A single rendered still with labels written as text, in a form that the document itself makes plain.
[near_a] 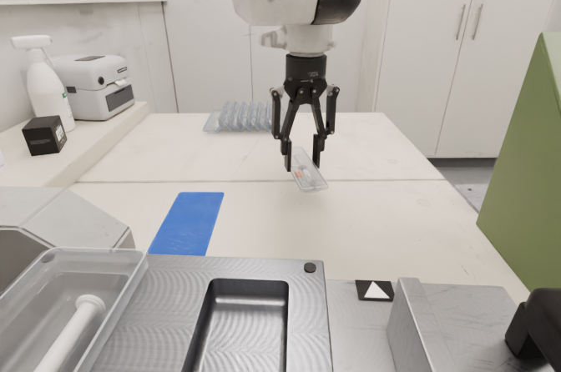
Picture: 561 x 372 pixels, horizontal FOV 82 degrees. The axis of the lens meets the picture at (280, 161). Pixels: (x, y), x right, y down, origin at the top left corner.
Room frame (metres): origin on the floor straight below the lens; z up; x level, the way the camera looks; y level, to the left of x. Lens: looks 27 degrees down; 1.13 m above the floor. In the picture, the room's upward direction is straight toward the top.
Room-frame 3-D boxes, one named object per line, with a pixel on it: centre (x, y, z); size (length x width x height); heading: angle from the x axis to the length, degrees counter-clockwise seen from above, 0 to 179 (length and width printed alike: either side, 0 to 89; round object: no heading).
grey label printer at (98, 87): (1.03, 0.62, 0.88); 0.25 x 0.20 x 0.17; 85
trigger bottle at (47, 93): (0.86, 0.62, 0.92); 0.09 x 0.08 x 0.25; 139
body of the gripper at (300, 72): (0.62, -0.05, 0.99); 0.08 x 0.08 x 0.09
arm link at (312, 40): (0.63, -0.02, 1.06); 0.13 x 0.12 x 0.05; 13
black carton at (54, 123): (0.74, 0.57, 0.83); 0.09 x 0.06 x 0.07; 20
